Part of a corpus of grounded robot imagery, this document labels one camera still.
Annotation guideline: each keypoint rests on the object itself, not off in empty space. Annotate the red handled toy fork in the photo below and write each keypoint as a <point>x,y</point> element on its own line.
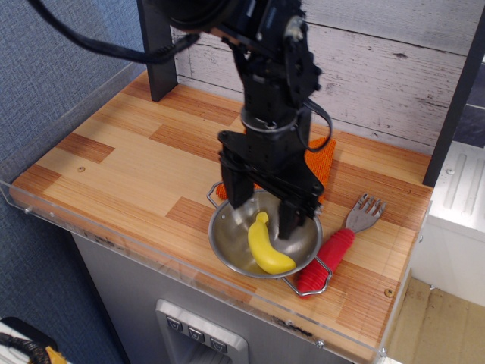
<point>316,276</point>

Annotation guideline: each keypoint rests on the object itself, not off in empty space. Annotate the yellow toy banana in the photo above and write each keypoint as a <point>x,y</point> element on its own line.
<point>267,258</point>

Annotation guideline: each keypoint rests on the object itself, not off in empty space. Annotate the black and yellow object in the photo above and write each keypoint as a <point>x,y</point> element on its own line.
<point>22,343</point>

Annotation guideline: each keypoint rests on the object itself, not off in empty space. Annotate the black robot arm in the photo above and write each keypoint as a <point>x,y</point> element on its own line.
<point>269,43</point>

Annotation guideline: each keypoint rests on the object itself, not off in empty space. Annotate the small steel bowl with handles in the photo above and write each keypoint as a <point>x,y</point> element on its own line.
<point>227,234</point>

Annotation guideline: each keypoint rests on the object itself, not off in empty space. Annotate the white ribbed side counter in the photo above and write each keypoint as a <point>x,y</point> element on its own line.
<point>449,253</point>

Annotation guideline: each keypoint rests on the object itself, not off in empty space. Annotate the dark right upright post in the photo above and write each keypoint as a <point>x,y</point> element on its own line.
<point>463,88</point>

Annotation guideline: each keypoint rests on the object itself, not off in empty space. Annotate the clear acrylic table guard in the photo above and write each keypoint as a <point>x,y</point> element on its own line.
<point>134,178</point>

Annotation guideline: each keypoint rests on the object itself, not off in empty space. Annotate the silver button dispenser panel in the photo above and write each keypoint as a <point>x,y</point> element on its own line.
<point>191,338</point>

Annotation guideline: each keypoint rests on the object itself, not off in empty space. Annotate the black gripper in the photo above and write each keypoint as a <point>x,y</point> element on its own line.
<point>276,162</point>

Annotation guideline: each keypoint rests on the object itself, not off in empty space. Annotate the orange woven cloth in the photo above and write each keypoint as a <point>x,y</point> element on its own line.
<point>320,164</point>

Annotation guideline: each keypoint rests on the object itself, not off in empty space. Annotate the grey toy cabinet front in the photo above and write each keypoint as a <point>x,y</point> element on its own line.
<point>130,290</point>

